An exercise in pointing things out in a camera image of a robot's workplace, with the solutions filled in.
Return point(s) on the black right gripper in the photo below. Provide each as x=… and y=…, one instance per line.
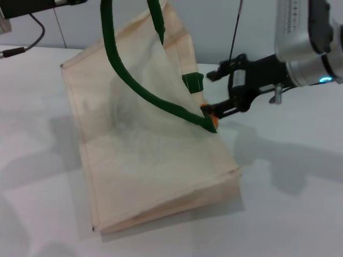
x=262, y=75

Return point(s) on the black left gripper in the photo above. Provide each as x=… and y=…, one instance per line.
x=24, y=6

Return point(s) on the orange striped bread roll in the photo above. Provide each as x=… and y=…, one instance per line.
x=214, y=120

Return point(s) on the silver mounting bolt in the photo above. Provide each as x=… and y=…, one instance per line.
x=278, y=93

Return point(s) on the beige left wrist mount block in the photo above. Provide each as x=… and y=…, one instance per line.
x=5, y=25

